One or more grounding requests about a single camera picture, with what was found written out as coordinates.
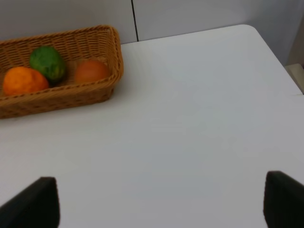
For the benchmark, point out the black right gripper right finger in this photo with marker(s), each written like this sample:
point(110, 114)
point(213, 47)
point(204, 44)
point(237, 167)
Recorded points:
point(283, 201)

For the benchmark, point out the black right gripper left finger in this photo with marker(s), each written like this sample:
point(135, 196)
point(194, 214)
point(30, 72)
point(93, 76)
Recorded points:
point(37, 206)

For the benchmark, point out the orange mandarin fruit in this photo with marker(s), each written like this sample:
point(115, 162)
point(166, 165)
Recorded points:
point(23, 80)

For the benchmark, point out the red orange peach fruit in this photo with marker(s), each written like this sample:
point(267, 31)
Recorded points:
point(91, 71)

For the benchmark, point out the orange wicker basket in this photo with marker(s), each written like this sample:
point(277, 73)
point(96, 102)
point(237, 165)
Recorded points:
point(100, 42)

